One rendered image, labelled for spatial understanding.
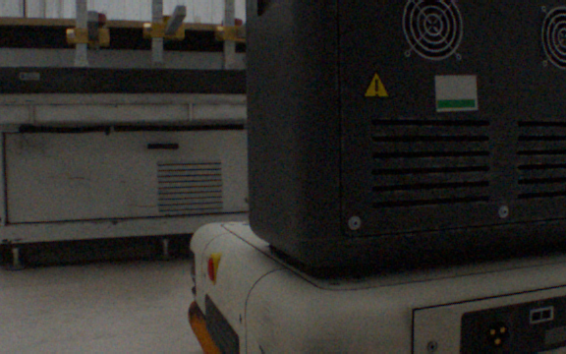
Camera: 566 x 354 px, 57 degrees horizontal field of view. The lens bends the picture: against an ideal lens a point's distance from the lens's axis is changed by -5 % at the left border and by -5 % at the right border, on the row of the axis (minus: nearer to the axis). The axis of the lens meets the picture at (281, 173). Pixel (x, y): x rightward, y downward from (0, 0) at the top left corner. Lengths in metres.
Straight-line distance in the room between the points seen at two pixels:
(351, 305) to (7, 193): 1.71
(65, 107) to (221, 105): 0.53
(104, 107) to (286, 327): 1.42
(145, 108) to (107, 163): 0.32
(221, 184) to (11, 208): 0.79
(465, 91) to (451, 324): 0.27
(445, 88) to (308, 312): 0.31
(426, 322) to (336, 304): 0.09
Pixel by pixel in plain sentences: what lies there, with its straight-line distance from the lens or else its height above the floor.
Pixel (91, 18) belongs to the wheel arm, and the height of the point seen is 0.80.
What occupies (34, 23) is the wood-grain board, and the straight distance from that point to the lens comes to 2.07.
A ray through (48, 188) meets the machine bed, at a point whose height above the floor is 0.29.
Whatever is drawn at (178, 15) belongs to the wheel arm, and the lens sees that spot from 1.62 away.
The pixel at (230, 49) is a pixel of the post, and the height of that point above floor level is 0.77.
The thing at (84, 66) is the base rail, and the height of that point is 0.70.
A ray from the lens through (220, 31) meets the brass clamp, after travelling 1.91.
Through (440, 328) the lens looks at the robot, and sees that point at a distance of 0.58.
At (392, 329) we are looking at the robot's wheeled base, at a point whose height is 0.25.
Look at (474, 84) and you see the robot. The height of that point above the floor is 0.51.
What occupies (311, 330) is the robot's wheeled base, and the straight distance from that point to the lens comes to 0.54.
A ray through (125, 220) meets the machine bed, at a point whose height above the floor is 0.16.
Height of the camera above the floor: 0.44
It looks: 3 degrees down
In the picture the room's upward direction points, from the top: 1 degrees counter-clockwise
